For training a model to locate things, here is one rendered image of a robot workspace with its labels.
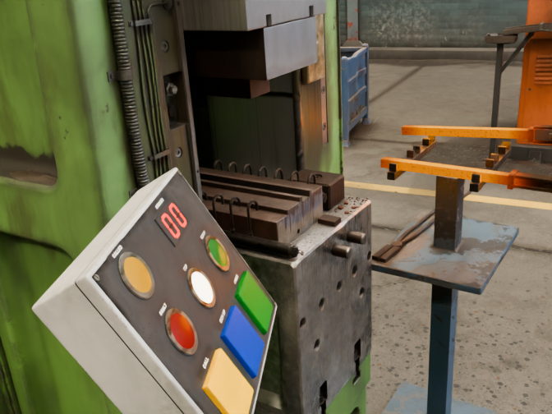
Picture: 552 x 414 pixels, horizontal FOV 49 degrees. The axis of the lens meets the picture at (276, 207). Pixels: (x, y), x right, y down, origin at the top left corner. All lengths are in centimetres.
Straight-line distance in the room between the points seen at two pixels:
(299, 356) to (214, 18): 71
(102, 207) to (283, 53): 45
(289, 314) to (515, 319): 166
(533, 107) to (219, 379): 419
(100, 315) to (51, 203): 54
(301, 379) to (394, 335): 129
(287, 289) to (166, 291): 55
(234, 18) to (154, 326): 62
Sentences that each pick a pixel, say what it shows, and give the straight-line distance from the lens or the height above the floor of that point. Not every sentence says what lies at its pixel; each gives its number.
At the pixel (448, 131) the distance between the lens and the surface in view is 179.
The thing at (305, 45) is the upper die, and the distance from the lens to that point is 129.
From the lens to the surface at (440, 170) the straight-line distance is 156.
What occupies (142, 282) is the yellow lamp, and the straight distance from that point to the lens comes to 70.
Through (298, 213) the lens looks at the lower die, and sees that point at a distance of 133.
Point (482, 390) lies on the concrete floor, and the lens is 241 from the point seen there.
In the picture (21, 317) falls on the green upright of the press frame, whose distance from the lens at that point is 151.
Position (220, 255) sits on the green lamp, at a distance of 89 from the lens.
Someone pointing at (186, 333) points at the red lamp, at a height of 109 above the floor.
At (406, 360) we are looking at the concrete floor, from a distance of 251.
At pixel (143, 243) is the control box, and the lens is 75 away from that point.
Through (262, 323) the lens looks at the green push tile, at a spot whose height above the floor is 99.
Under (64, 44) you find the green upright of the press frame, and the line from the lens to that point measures 103.
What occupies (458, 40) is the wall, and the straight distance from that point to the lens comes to 892.
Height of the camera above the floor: 148
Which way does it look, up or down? 22 degrees down
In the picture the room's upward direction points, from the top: 4 degrees counter-clockwise
